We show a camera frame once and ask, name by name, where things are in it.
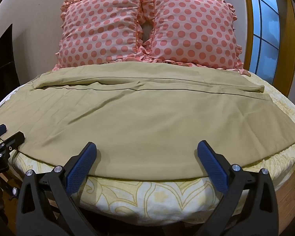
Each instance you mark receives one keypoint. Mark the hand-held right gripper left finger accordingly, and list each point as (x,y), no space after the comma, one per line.
(80,168)

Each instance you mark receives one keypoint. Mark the window with wooden frame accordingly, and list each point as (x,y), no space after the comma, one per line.
(266,29)

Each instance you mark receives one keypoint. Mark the pink polka dot pillow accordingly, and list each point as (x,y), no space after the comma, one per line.
(194,29)
(100,29)

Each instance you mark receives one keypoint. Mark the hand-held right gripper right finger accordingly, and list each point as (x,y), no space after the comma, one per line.
(211,167)

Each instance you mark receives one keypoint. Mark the bed with yellow floral sheet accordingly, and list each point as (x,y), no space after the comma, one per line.
(142,199)

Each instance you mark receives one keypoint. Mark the dark furniture panel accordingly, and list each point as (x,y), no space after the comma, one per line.
(3,66)

